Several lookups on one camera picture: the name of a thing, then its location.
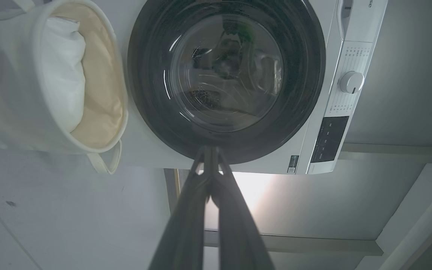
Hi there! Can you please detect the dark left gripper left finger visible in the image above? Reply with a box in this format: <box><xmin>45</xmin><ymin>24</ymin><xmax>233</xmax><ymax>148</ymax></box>
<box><xmin>148</xmin><ymin>146</ymin><xmax>213</xmax><ymax>270</ymax></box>

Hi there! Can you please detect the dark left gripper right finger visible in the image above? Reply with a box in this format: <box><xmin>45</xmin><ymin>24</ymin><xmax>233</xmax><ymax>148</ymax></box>
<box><xmin>210</xmin><ymin>147</ymin><xmax>275</xmax><ymax>270</ymax></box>

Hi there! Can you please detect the round black glass washer door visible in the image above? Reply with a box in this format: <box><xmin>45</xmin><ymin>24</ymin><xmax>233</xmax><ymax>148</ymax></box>
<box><xmin>127</xmin><ymin>0</ymin><xmax>326</xmax><ymax>165</ymax></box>

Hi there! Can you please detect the black washer display panel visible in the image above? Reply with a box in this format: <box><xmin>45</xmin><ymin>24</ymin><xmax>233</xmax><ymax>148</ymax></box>
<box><xmin>310</xmin><ymin>116</ymin><xmax>350</xmax><ymax>164</ymax></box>

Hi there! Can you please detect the white front-load washing machine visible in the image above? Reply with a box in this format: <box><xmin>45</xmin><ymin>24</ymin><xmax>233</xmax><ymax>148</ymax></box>
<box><xmin>88</xmin><ymin>0</ymin><xmax>389</xmax><ymax>175</ymax></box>

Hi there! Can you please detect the printed text label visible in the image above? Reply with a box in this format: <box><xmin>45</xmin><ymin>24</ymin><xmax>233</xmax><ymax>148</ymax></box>
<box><xmin>286</xmin><ymin>155</ymin><xmax>300</xmax><ymax>174</ymax></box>

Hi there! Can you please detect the white round control dial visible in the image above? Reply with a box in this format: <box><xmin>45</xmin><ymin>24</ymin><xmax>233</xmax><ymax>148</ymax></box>
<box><xmin>339</xmin><ymin>70</ymin><xmax>365</xmax><ymax>94</ymax></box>

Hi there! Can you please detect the white cloth in basket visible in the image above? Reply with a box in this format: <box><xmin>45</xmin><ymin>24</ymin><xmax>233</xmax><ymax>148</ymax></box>
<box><xmin>40</xmin><ymin>17</ymin><xmax>87</xmax><ymax>132</ymax></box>

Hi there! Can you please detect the cream canvas laundry basket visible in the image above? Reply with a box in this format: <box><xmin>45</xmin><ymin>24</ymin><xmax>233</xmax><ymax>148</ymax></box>
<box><xmin>0</xmin><ymin>0</ymin><xmax>129</xmax><ymax>175</ymax></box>

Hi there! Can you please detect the white detergent drawer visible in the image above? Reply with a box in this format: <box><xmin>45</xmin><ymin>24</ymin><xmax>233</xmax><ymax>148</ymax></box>
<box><xmin>336</xmin><ymin>0</ymin><xmax>353</xmax><ymax>42</ymax></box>

